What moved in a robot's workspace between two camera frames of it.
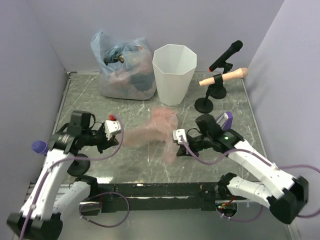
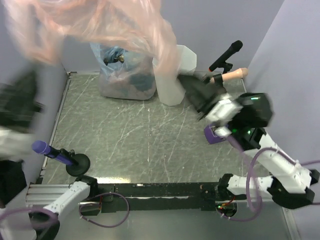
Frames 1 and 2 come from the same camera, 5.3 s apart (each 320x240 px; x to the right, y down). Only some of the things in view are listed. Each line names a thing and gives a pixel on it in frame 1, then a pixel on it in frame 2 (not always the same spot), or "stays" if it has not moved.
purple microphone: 40,147 stays
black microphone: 221,63 stays
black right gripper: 182,150 → 195,90
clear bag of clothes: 126,68 stays
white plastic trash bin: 175,65 stays
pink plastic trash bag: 162,128 → 47,26
